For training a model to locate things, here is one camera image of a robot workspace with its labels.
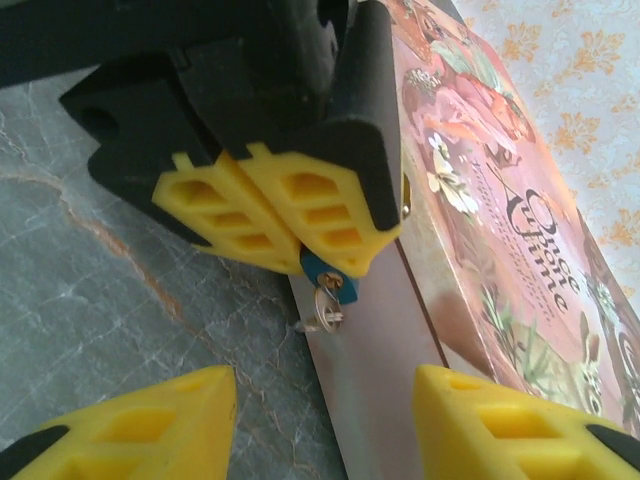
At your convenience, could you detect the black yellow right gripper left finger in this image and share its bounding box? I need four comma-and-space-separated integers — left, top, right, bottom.
0, 364, 237, 480

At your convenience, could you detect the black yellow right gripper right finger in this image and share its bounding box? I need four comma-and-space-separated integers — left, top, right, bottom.
412, 363, 640, 480

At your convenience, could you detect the blue tag with key ring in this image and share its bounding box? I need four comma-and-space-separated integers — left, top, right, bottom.
298, 249, 362, 306

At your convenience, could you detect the pink floral printed box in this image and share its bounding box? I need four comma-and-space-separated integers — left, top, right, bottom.
287, 0, 640, 480

